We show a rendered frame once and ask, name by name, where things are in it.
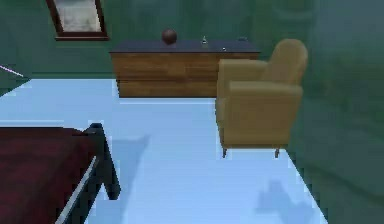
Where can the wooden chest of drawers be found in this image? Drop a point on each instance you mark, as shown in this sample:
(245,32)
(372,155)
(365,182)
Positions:
(166,71)

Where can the tan armchair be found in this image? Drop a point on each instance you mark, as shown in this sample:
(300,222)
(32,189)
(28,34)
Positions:
(260,110)

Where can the small dark bottle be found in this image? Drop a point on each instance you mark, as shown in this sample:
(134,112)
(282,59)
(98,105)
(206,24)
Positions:
(204,41)

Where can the brown ball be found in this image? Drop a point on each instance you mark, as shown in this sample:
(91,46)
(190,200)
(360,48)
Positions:
(169,36)

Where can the brown framed window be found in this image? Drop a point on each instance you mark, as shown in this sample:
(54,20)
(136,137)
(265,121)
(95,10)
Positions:
(78,16)

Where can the dark red bed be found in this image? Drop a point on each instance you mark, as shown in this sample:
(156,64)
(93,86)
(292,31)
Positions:
(36,170)

